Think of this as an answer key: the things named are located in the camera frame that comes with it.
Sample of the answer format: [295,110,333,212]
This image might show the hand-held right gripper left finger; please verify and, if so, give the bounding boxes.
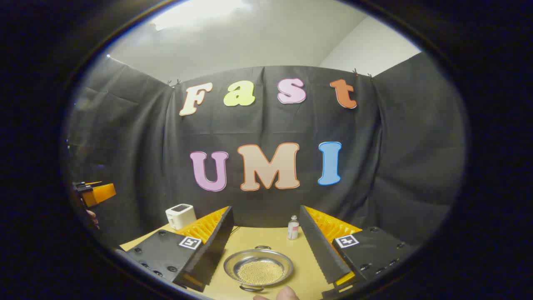
[121,205,234,293]

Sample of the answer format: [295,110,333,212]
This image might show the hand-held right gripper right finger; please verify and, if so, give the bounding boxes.
[299,205,417,292]

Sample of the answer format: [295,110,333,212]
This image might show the stainless steel pot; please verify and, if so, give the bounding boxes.
[223,245,294,292]

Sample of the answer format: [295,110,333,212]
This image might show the pile of soybeans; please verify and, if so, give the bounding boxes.
[237,260,284,286]

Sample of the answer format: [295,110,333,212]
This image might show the clear bottle with pink label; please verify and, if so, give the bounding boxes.
[287,215,300,240]

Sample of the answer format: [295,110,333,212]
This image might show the white toaster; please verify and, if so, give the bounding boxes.
[165,204,197,230]

